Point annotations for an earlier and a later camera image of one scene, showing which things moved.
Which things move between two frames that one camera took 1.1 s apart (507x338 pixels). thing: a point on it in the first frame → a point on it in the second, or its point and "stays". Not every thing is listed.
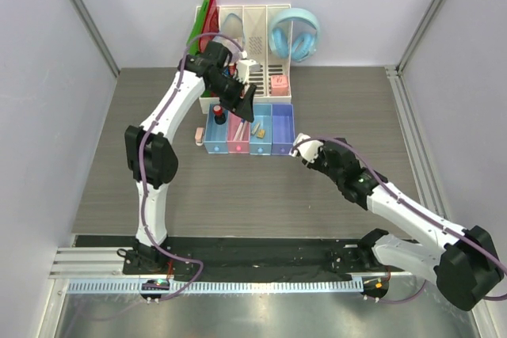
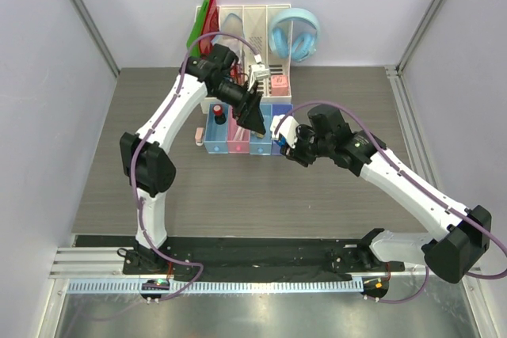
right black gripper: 315,164 → 295,153
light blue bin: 262,115 stays
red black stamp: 219,115 stays
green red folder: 207,22 stays
